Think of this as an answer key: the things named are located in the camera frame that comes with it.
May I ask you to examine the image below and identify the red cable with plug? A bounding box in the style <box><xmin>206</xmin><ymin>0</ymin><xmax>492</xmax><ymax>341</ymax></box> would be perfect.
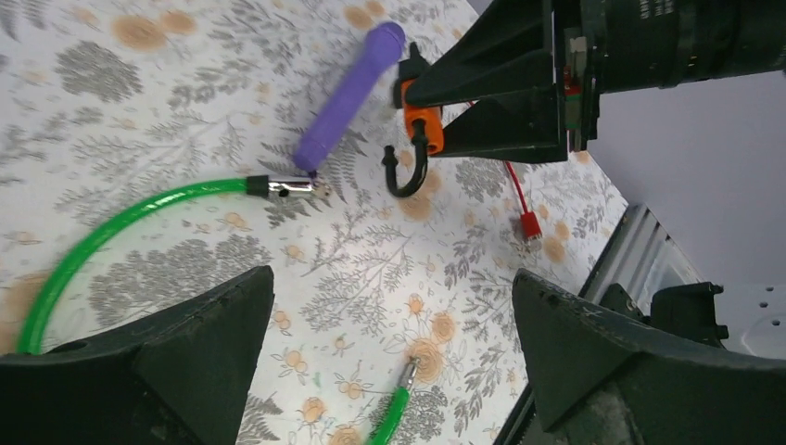
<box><xmin>463</xmin><ymin>101</ymin><xmax>545</xmax><ymax>242</ymax></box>

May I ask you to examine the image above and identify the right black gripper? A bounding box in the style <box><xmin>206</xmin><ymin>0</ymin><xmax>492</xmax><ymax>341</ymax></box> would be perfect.
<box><xmin>405</xmin><ymin>0</ymin><xmax>785</xmax><ymax>164</ymax></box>

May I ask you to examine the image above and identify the purple cylindrical handle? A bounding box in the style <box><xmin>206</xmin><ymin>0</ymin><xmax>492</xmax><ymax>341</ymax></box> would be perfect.
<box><xmin>292</xmin><ymin>21</ymin><xmax>406</xmax><ymax>172</ymax></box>

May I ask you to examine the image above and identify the orange black padlock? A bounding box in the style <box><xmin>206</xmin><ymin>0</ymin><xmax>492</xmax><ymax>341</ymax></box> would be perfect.
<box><xmin>382</xmin><ymin>43</ymin><xmax>445</xmax><ymax>198</ymax></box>

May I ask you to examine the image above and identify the green cable lock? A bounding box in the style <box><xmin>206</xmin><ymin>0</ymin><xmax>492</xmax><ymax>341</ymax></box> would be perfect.
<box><xmin>15</xmin><ymin>174</ymin><xmax>422</xmax><ymax>445</ymax></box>

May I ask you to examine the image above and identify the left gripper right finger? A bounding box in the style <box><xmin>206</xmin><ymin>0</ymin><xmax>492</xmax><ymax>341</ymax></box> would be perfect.
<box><xmin>512</xmin><ymin>270</ymin><xmax>785</xmax><ymax>444</ymax></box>

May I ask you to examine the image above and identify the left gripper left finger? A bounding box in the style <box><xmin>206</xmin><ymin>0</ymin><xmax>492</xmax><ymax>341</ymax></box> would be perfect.
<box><xmin>1</xmin><ymin>266</ymin><xmax>274</xmax><ymax>444</ymax></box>

